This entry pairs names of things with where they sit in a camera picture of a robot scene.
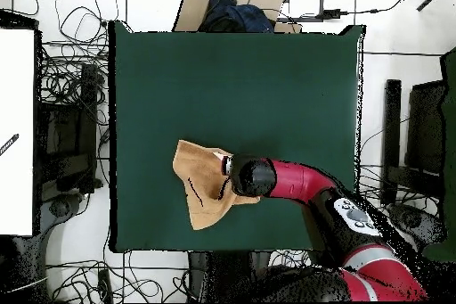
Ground dark blue garment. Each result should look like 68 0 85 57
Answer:
198 0 276 34

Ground orange terry towel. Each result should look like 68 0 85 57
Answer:
172 139 261 231

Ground brown cardboard box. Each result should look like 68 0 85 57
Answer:
172 0 303 35

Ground black frame stand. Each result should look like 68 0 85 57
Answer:
34 62 103 195

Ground grey caster base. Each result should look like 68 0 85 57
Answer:
387 202 444 245

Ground black power strip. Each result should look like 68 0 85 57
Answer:
96 268 114 304

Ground dark green table cloth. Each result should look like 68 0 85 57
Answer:
108 20 366 253

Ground black power adapter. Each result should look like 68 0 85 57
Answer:
315 8 342 21

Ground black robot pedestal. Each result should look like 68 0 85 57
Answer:
187 250 272 303

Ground black cable bundle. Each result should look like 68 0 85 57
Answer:
37 0 120 127

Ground black striped stick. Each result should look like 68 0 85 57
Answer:
0 133 20 158

